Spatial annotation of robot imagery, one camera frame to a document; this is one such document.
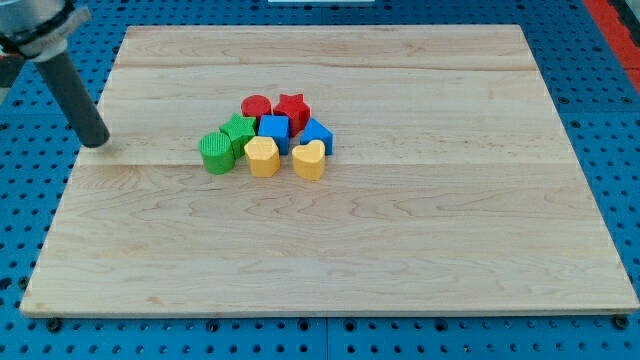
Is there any red cylinder block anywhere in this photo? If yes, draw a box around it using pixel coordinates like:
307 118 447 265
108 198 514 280
241 94 272 122

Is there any yellow pentagon block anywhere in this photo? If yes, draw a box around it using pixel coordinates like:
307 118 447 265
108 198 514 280
244 136 281 178

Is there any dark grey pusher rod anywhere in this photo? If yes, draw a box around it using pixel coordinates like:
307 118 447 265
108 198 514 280
35 51 110 148

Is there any green cylinder block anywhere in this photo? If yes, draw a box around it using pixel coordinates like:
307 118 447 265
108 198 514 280
199 132 235 175

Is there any red tape strip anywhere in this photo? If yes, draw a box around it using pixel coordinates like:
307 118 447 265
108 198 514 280
583 0 639 91

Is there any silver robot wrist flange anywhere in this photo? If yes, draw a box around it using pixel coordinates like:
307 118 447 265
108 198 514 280
1 0 91 62

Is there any yellow heart block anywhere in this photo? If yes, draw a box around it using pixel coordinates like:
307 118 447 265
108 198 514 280
291 140 325 181

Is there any red star block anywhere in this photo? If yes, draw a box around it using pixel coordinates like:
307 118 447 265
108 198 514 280
273 94 311 137

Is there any blue cube block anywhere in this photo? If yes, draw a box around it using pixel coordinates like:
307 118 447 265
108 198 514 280
258 115 289 155

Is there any light wooden board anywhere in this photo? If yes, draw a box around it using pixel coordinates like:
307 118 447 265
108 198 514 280
20 25 639 318

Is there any green star block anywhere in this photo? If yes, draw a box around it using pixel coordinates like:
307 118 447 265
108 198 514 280
219 113 257 159

